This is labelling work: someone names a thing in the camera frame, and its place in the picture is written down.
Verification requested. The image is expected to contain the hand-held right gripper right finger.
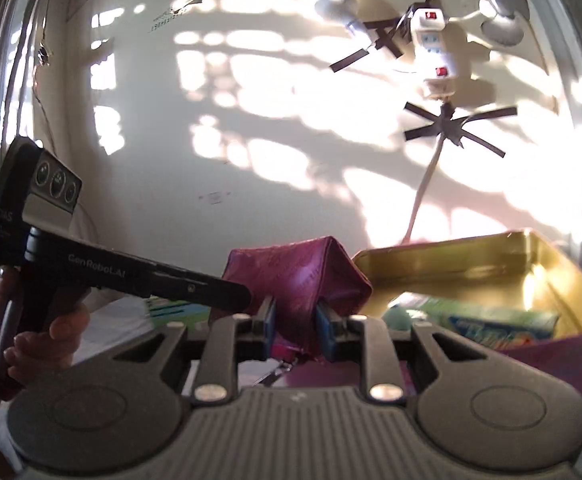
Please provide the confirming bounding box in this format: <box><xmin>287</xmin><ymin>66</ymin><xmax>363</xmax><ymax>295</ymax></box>
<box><xmin>316</xmin><ymin>299</ymin><xmax>492</xmax><ymax>403</ymax></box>

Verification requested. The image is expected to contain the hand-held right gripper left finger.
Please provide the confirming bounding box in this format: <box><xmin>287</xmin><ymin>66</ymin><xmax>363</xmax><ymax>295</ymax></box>
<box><xmin>114</xmin><ymin>296</ymin><xmax>278</xmax><ymax>403</ymax></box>

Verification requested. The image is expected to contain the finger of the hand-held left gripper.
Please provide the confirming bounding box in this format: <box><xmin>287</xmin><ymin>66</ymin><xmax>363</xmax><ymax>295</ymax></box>
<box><xmin>148</xmin><ymin>264</ymin><xmax>252</xmax><ymax>308</ymax></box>

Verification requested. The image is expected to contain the magenta pouch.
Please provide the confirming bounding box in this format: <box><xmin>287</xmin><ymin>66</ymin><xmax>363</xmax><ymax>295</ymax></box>
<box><xmin>219</xmin><ymin>236</ymin><xmax>374</xmax><ymax>388</ymax></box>

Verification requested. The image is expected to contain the pink biscuit tin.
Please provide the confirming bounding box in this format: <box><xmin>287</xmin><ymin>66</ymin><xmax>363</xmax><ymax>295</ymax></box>
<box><xmin>353</xmin><ymin>230</ymin><xmax>582</xmax><ymax>398</ymax></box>

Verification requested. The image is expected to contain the person's left hand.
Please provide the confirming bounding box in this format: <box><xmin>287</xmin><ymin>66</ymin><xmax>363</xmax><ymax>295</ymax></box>
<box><xmin>0</xmin><ymin>266</ymin><xmax>92</xmax><ymax>391</ymax></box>

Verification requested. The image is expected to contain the green white carton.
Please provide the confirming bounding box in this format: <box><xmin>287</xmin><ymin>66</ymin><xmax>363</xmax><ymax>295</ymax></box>
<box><xmin>145</xmin><ymin>296</ymin><xmax>212</xmax><ymax>325</ymax></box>

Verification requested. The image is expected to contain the teal plush toy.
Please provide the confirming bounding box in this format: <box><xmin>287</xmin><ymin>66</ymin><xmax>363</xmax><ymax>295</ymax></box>
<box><xmin>382</xmin><ymin>305</ymin><xmax>424</xmax><ymax>332</ymax></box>

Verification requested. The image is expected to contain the green snack packet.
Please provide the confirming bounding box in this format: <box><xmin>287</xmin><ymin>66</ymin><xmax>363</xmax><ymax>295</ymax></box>
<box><xmin>411</xmin><ymin>297</ymin><xmax>559</xmax><ymax>351</ymax></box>

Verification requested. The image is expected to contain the black tape star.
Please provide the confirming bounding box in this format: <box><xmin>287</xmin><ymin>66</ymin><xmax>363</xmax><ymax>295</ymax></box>
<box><xmin>403</xmin><ymin>101</ymin><xmax>519</xmax><ymax>158</ymax></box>

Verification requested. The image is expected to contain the black tape cross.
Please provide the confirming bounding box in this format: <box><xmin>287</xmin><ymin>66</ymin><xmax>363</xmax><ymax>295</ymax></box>
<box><xmin>362</xmin><ymin>12</ymin><xmax>412</xmax><ymax>58</ymax></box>

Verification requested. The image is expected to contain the white power strip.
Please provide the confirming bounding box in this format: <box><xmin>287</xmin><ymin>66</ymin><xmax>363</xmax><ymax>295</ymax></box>
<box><xmin>408</xmin><ymin>7</ymin><xmax>464</xmax><ymax>101</ymax></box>

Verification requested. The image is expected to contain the white bulb lamp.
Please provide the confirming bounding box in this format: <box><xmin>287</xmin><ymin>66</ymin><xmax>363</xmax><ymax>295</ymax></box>
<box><xmin>305</xmin><ymin>0</ymin><xmax>372</xmax><ymax>38</ymax></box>

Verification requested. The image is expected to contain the small white fan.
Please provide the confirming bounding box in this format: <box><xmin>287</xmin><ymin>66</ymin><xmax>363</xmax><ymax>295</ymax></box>
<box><xmin>463</xmin><ymin>0</ymin><xmax>532</xmax><ymax>47</ymax></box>

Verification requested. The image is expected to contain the window frame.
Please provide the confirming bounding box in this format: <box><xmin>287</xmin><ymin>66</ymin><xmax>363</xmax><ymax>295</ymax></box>
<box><xmin>0</xmin><ymin>0</ymin><xmax>46</xmax><ymax>231</ymax></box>

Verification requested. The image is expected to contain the torn wall sticker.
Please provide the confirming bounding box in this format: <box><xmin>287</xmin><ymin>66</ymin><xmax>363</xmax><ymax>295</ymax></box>
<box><xmin>151</xmin><ymin>0</ymin><xmax>232</xmax><ymax>33</ymax></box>

